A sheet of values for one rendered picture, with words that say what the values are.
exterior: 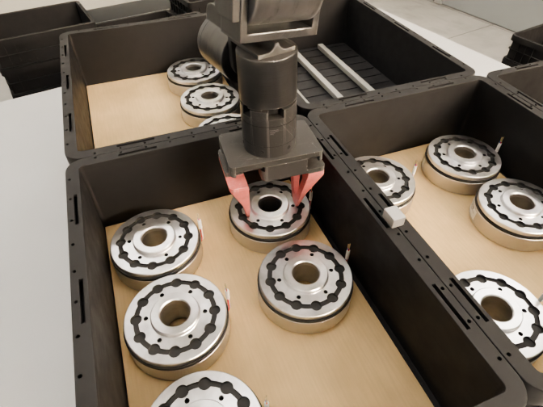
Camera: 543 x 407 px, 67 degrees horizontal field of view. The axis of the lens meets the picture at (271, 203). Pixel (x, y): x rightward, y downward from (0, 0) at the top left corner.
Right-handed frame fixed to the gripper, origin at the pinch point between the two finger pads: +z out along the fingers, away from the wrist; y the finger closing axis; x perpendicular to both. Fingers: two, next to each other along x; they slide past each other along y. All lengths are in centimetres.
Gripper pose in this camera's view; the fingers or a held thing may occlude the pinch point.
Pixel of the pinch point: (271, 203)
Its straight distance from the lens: 50.7
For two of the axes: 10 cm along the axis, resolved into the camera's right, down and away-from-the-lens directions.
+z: 0.2, 7.3, 6.9
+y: -9.6, 2.1, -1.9
